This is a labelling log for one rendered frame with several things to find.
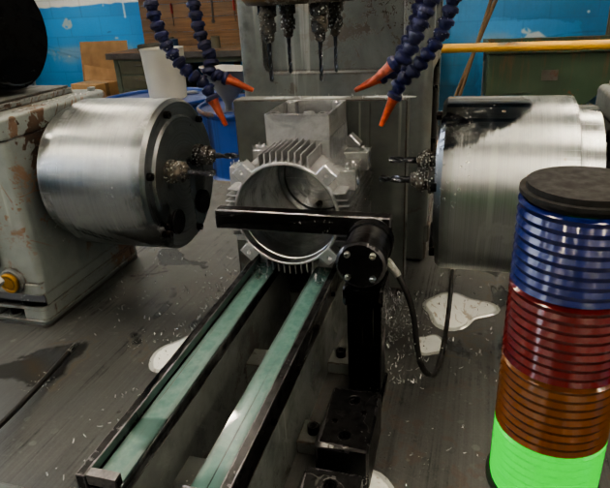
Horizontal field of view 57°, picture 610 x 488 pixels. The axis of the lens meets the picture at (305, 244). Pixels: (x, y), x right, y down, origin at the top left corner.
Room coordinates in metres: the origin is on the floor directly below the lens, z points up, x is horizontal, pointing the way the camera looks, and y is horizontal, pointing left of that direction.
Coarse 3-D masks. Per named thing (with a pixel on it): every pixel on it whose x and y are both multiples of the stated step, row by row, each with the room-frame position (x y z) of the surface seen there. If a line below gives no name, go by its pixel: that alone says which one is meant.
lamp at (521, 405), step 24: (504, 360) 0.25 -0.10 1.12; (504, 384) 0.25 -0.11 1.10; (528, 384) 0.23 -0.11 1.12; (504, 408) 0.25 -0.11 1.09; (528, 408) 0.23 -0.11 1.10; (552, 408) 0.22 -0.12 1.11; (576, 408) 0.22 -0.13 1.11; (600, 408) 0.22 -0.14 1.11; (528, 432) 0.23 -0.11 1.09; (552, 432) 0.22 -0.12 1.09; (576, 432) 0.22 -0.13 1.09; (600, 432) 0.22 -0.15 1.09; (552, 456) 0.22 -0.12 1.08; (576, 456) 0.22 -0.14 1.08
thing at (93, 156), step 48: (48, 144) 0.88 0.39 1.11; (96, 144) 0.84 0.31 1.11; (144, 144) 0.82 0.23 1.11; (192, 144) 0.95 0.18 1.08; (48, 192) 0.86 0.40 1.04; (96, 192) 0.82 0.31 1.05; (144, 192) 0.80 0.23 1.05; (192, 192) 0.93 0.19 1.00; (96, 240) 0.88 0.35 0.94; (144, 240) 0.83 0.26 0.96
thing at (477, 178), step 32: (480, 96) 0.79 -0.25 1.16; (512, 96) 0.77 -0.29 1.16; (544, 96) 0.76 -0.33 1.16; (448, 128) 0.72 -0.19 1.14; (480, 128) 0.70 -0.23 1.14; (512, 128) 0.69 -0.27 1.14; (544, 128) 0.68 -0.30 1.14; (576, 128) 0.67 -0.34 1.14; (416, 160) 0.84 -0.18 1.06; (448, 160) 0.69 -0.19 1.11; (480, 160) 0.68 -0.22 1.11; (512, 160) 0.67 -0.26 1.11; (544, 160) 0.65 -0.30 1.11; (576, 160) 0.65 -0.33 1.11; (448, 192) 0.67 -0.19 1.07; (480, 192) 0.66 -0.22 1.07; (512, 192) 0.65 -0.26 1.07; (448, 224) 0.67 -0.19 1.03; (480, 224) 0.66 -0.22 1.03; (512, 224) 0.64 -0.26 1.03; (448, 256) 0.69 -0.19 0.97; (480, 256) 0.67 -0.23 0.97
